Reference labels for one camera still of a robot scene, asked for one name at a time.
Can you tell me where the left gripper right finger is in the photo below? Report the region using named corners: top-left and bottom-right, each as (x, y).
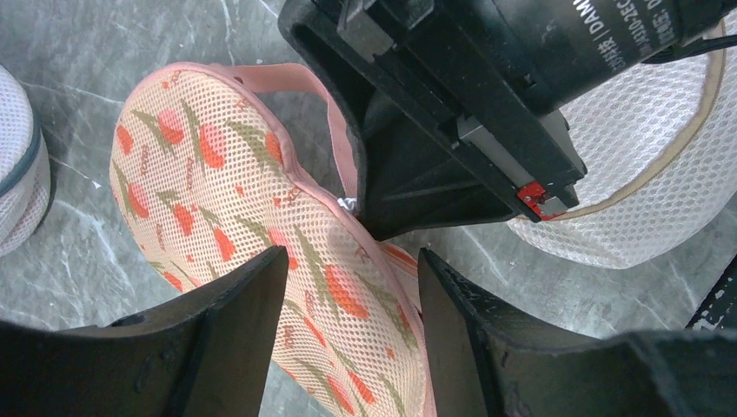
top-left (418, 249), bottom-right (736, 416)

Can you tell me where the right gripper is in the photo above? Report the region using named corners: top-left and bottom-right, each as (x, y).
top-left (279, 1), bottom-right (587, 241)

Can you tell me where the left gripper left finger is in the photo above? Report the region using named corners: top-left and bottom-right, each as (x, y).
top-left (1, 247), bottom-right (289, 416)

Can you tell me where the floral mesh laundry bag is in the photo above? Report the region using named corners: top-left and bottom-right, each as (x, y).
top-left (110, 63), bottom-right (436, 416)

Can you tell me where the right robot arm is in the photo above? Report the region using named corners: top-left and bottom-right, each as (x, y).
top-left (278, 1), bottom-right (736, 241)

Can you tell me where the beige round laundry bag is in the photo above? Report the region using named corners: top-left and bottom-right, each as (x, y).
top-left (506, 11), bottom-right (737, 270)

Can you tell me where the white cylindrical laundry bag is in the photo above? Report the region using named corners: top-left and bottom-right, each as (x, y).
top-left (1, 67), bottom-right (51, 256)

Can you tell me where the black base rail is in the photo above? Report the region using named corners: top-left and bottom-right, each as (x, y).
top-left (686, 268), bottom-right (736, 331)

